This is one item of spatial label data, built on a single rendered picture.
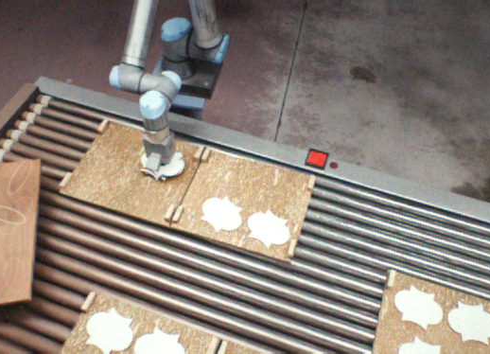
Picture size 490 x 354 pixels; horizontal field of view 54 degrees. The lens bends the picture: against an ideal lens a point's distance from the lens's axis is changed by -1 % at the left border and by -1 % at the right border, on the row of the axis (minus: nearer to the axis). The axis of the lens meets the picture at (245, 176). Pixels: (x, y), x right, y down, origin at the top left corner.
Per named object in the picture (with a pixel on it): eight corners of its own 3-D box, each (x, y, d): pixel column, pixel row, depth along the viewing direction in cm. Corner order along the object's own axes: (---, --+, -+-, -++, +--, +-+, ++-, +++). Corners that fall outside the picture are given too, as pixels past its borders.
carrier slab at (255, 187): (207, 150, 180) (207, 148, 179) (315, 180, 174) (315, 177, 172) (171, 228, 160) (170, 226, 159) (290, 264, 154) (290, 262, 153)
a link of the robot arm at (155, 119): (169, 91, 146) (158, 110, 141) (172, 115, 155) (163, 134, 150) (145, 85, 147) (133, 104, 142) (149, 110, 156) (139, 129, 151)
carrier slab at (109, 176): (108, 124, 187) (107, 121, 186) (206, 150, 180) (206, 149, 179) (60, 194, 167) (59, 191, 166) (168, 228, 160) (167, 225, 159)
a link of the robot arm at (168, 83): (149, 63, 155) (135, 86, 149) (183, 72, 153) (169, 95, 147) (152, 81, 161) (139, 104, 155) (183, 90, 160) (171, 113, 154)
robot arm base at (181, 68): (169, 54, 209) (167, 35, 201) (201, 61, 207) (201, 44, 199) (155, 77, 201) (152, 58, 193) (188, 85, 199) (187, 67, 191)
